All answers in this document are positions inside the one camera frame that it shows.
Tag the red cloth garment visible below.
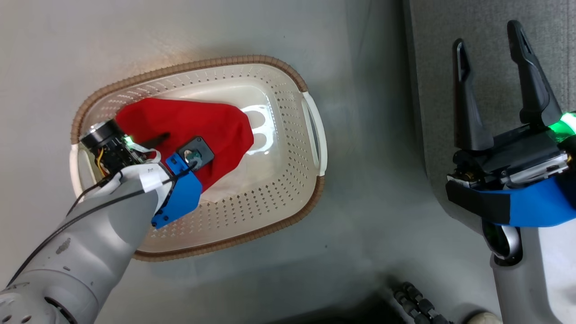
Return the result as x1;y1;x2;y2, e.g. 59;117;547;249
115;97;255;194

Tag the beige perforated laundry basket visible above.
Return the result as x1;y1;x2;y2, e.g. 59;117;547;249
69;54;328;263

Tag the grey fabric sofa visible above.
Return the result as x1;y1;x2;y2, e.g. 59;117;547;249
401;0;576;237

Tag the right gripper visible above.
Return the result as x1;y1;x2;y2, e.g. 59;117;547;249
446;20;576;190

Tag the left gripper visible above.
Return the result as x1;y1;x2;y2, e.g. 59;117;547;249
80;119;171;178

